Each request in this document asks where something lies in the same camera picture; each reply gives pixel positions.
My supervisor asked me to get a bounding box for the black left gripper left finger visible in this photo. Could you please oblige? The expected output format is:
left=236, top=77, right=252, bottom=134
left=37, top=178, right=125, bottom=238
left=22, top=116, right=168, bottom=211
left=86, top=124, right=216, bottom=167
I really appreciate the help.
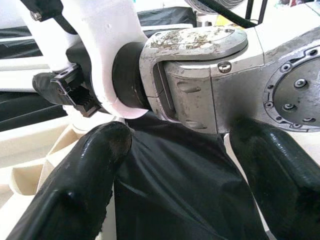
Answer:
left=7, top=122, right=133, bottom=240

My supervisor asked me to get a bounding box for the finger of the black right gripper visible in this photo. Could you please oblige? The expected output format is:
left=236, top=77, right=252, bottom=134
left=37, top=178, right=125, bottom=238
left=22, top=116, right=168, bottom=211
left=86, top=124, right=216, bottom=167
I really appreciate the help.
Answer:
left=31, top=72, right=65, bottom=105

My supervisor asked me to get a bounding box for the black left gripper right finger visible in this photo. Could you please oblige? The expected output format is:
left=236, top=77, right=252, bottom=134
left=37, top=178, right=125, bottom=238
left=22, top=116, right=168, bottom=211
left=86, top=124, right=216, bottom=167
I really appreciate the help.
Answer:
left=227, top=116, right=320, bottom=240

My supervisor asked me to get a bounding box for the cream plastic table top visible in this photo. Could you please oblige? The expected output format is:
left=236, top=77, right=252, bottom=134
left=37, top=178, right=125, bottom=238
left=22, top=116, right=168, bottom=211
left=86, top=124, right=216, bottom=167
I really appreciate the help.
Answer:
left=0, top=119, right=131, bottom=240

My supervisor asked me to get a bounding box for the black table cloth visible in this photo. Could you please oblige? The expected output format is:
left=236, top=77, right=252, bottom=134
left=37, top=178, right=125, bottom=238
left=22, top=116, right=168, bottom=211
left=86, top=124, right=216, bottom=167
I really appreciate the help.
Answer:
left=0, top=6, right=272, bottom=240

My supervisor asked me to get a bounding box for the white standing fan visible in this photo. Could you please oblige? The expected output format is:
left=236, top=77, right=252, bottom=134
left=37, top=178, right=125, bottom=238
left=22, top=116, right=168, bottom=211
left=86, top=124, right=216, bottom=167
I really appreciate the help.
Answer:
left=183, top=0, right=247, bottom=28

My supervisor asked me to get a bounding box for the black metal stand leg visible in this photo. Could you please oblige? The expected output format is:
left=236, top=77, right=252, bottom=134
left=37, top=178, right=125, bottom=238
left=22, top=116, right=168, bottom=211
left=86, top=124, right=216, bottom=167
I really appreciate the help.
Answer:
left=246, top=0, right=266, bottom=24

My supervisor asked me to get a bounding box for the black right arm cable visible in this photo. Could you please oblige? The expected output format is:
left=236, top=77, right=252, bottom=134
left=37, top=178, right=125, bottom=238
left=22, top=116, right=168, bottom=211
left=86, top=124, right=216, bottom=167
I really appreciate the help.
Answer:
left=201, top=0, right=259, bottom=29

